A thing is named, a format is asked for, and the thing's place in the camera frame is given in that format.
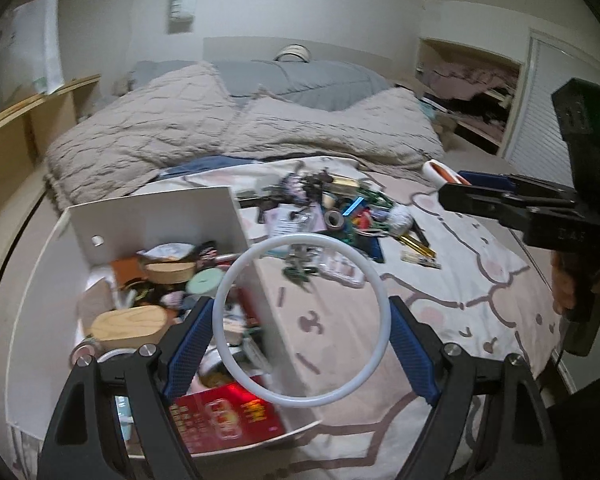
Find wall closet niche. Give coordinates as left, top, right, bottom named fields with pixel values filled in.
left=415, top=36, right=524, bottom=157

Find blue cloth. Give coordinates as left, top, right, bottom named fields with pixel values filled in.
left=160, top=156, right=262, bottom=179

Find white hanging paper bag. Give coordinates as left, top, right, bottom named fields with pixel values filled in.
left=167, top=0, right=199, bottom=34

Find mint green round case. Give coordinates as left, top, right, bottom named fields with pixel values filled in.
left=187, top=269, right=225, bottom=297

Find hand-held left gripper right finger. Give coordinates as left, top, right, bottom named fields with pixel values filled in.
left=387, top=296, right=554, bottom=480

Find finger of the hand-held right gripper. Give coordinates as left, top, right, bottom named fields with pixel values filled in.
left=458, top=171, right=577, bottom=197
left=438, top=182, right=532, bottom=242

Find white cap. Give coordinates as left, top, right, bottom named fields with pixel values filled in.
left=274, top=44, right=312, bottom=64

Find pale headboard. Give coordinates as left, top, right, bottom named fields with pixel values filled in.
left=202, top=37, right=417, bottom=79

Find white printed tube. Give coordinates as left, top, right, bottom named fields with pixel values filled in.
left=401, top=254, right=441, bottom=269

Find pink cartoon bed sheet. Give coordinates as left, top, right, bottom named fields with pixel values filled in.
left=10, top=155, right=567, bottom=480

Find white red-lined scissors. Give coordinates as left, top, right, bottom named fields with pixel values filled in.
left=423, top=159, right=473, bottom=189

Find beige textured blanket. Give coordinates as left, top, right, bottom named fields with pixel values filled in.
left=45, top=62, right=447, bottom=206

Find white text leaflet packet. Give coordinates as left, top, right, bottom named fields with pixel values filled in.
left=269, top=217, right=304, bottom=237

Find grey duvet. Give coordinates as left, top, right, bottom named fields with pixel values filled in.
left=130, top=59, right=397, bottom=112

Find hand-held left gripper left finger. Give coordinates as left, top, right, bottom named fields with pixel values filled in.
left=36, top=296, right=216, bottom=480

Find pile of clothes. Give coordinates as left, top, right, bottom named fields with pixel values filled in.
left=427, top=60, right=520, bottom=102

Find wooden oval box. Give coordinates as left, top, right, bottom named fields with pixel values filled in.
left=89, top=307, right=170, bottom=352
left=145, top=261, right=196, bottom=287

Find pinkish soap block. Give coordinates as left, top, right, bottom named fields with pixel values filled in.
left=80, top=280, right=116, bottom=322

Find white crumpled ball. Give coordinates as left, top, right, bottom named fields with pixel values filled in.
left=386, top=207, right=414, bottom=234

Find white silicone ring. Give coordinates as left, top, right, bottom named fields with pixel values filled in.
left=214, top=233, right=392, bottom=410

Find large white shopping bag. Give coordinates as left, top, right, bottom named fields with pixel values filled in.
left=7, top=0, right=65, bottom=96

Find person's right hand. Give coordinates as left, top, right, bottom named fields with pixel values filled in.
left=551, top=252, right=600, bottom=315

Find brown leather wallet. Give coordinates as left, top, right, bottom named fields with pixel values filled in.
left=111, top=257, right=146, bottom=287

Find beige bandage roll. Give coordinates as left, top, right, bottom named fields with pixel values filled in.
left=71, top=337, right=99, bottom=358

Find wooden shelf unit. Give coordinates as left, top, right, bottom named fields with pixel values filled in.
left=0, top=74, right=104, bottom=277

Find white louvered door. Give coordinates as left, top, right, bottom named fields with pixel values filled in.
left=502, top=30, right=581, bottom=197

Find person's black pants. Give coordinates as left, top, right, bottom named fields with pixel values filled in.
left=542, top=367, right=600, bottom=480

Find red printed carton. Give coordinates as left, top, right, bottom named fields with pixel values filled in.
left=172, top=382, right=287, bottom=454

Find white cardboard box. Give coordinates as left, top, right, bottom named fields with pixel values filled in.
left=5, top=186, right=327, bottom=461

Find green clips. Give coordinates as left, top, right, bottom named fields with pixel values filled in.
left=282, top=266, right=317, bottom=289

